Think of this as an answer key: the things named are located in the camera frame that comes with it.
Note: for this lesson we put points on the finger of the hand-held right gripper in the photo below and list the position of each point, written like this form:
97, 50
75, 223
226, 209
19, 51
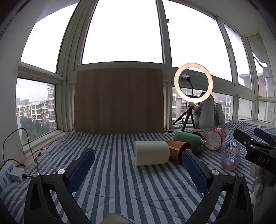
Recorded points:
264, 134
242, 135

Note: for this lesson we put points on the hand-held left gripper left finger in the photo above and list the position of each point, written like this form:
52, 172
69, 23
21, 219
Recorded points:
80, 170

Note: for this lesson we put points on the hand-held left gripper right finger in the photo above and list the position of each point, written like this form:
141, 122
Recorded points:
195, 170

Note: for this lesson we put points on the cream white cup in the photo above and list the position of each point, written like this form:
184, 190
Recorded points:
151, 153

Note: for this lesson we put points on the orange paper cup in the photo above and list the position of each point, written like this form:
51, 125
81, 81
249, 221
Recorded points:
178, 149

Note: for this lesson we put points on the red patterned paper cup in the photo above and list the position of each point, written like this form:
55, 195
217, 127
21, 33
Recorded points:
214, 139

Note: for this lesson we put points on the green cup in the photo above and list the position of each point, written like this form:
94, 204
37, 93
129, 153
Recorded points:
186, 139

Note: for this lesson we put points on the brown paper cup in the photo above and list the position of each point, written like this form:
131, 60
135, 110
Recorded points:
199, 134

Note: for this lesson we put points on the person's right hand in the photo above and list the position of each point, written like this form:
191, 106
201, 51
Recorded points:
258, 191

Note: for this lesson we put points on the plastic bottle with orange drink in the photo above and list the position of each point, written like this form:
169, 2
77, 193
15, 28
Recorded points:
230, 157

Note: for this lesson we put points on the small grey penguin plush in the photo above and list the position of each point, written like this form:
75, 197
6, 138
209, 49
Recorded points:
219, 115

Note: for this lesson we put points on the large grey penguin plush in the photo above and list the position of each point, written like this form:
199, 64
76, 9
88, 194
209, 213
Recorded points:
203, 114

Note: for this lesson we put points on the blue white striped blanket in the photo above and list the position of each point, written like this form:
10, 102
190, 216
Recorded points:
129, 185

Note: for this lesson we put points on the black tripod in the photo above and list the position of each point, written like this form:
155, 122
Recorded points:
189, 117

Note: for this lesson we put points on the white charger plug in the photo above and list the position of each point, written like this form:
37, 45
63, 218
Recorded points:
17, 174

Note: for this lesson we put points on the white power strip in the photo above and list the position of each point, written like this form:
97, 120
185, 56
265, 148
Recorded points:
5, 173

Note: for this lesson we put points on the wooden board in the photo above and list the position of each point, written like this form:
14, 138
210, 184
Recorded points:
118, 101

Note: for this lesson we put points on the black phone holder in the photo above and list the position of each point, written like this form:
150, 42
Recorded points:
185, 78

